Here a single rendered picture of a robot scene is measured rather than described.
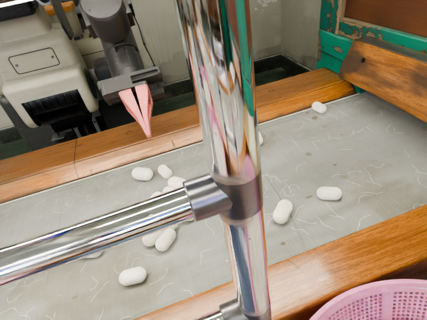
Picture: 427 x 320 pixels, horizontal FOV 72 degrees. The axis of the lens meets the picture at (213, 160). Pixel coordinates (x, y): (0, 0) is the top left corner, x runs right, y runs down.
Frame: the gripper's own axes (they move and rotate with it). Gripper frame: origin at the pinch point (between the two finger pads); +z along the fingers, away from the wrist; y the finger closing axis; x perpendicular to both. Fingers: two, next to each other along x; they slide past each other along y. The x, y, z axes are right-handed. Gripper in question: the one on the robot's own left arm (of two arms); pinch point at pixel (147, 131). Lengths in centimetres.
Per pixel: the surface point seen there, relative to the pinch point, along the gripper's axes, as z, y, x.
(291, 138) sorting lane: 7.8, 24.0, 3.5
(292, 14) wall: -108, 127, 142
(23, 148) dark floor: -81, -97, 177
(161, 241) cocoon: 17.2, -2.3, -7.2
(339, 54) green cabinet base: -7.3, 44.2, 8.8
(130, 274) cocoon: 19.5, -6.6, -9.3
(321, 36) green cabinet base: -14.1, 44.3, 11.5
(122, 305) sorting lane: 22.3, -8.3, -9.4
